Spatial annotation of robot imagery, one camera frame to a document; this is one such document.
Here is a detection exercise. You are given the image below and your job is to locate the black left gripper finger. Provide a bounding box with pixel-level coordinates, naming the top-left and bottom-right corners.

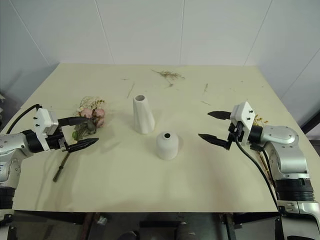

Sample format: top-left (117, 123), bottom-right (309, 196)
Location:
top-left (57, 115), bottom-right (89, 127)
top-left (66, 137), bottom-right (100, 153)

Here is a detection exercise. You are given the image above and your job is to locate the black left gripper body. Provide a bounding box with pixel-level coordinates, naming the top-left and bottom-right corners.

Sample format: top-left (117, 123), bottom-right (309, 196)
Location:
top-left (45, 126), bottom-right (70, 152)

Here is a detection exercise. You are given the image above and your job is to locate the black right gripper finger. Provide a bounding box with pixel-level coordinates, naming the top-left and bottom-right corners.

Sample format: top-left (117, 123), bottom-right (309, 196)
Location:
top-left (207, 110), bottom-right (232, 121)
top-left (197, 133), bottom-right (232, 151)

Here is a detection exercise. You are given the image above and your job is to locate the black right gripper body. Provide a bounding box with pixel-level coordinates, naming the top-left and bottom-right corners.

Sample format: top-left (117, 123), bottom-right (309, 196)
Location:
top-left (227, 120), bottom-right (245, 146)

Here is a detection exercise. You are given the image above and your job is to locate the short white round vase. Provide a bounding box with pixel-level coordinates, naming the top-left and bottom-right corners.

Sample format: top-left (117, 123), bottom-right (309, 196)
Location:
top-left (155, 131), bottom-right (179, 161)

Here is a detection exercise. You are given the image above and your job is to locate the tall white tapered vase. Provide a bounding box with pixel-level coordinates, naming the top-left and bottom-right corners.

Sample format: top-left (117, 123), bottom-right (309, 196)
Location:
top-left (132, 94), bottom-right (156, 135)

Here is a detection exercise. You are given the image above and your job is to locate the pink dried flower bouquet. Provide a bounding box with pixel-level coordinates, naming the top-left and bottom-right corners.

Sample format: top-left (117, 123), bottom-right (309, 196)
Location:
top-left (52, 95), bottom-right (106, 183)

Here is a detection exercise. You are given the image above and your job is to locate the long pale straw stalk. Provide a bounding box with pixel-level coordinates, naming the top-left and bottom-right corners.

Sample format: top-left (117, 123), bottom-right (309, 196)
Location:
top-left (126, 82), bottom-right (136, 99)

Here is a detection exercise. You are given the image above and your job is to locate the loose dried grass bunch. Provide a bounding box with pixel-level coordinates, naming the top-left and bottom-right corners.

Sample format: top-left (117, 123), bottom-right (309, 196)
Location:
top-left (150, 69), bottom-right (186, 88)

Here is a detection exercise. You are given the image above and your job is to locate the cream table cover sheet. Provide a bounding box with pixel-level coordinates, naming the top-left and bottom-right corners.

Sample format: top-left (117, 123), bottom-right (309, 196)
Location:
top-left (0, 62), bottom-right (320, 214)

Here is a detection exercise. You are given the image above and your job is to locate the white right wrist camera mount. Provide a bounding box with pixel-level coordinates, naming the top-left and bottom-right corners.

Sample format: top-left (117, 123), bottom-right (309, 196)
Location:
top-left (229, 100), bottom-right (257, 146)

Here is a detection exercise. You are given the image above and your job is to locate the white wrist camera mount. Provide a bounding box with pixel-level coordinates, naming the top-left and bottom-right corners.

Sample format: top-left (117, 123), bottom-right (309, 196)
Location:
top-left (229, 100), bottom-right (257, 146)
top-left (33, 107), bottom-right (60, 152)

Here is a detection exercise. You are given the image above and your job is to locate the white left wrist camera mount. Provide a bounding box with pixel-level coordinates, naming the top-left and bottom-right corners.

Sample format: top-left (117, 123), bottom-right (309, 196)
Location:
top-left (33, 107), bottom-right (60, 152)

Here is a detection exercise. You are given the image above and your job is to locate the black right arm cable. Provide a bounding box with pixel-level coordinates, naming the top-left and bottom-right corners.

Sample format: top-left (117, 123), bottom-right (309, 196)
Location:
top-left (234, 138), bottom-right (281, 217)

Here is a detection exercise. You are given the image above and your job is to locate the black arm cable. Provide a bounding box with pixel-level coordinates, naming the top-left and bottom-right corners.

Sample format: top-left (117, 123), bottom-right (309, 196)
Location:
top-left (5, 103), bottom-right (41, 135)
top-left (234, 138), bottom-right (281, 217)

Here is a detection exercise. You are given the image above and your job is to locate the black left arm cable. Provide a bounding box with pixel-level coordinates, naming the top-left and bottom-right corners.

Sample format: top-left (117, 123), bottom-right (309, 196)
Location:
top-left (5, 103), bottom-right (41, 135)

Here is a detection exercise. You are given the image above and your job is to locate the black table frame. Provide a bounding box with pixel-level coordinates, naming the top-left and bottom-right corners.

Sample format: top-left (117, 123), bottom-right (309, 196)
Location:
top-left (9, 210), bottom-right (285, 240)

